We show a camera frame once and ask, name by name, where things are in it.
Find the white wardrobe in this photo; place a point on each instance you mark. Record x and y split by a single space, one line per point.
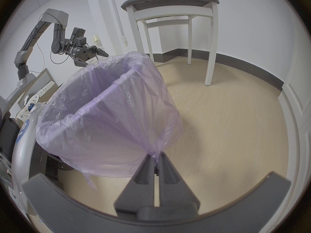
298 130

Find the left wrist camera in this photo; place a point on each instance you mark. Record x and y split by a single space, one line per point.
82 42

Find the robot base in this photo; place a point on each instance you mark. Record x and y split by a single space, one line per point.
24 159

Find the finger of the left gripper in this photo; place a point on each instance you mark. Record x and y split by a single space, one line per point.
100 51
81 63

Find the purple plastic bag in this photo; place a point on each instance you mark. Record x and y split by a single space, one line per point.
109 130

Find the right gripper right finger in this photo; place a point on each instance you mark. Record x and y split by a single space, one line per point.
179 195

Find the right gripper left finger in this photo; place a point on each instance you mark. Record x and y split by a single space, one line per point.
136 195

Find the grey and white chair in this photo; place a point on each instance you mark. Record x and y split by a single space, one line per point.
170 2

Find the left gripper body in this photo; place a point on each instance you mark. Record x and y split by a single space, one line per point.
83 53

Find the white power strip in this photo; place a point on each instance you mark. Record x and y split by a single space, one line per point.
47 87

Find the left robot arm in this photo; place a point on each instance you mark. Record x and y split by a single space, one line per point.
55 16

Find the white wall socket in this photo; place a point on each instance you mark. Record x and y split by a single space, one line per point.
124 39

